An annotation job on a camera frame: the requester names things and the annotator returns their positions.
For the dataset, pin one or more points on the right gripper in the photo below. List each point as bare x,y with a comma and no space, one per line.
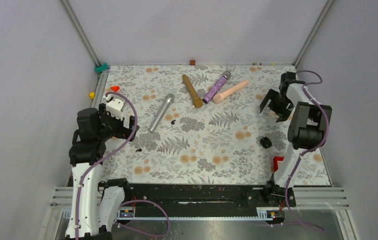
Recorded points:
284,113

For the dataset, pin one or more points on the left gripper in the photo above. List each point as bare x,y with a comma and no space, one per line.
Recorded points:
124,132

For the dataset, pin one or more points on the beige charging case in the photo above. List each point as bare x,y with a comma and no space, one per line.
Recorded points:
273,115

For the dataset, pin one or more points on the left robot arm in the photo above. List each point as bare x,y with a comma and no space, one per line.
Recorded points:
100,135

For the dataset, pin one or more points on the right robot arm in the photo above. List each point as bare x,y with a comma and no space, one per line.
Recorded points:
307,131

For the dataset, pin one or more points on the red triangle block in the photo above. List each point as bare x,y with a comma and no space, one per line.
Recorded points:
115,88

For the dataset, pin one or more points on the yellow cube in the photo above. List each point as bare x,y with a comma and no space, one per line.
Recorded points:
92,95

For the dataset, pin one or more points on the red box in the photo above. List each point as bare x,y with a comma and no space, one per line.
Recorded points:
277,161

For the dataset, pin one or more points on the teal corner clip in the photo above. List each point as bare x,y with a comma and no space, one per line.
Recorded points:
101,68

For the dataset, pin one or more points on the silver microphone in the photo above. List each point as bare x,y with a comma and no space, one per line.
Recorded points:
168,100

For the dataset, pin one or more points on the pink microphone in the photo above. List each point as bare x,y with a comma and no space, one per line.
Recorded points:
220,97

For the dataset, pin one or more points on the purple glitter microphone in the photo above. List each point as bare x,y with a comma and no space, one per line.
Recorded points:
216,87

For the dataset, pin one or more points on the gold microphone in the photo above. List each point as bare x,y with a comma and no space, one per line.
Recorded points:
196,100

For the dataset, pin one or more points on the floral table mat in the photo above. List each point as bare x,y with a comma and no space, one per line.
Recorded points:
213,144

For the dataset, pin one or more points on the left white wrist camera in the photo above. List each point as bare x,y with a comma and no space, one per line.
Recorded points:
115,107

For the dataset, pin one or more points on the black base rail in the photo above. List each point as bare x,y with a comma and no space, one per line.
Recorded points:
200,200

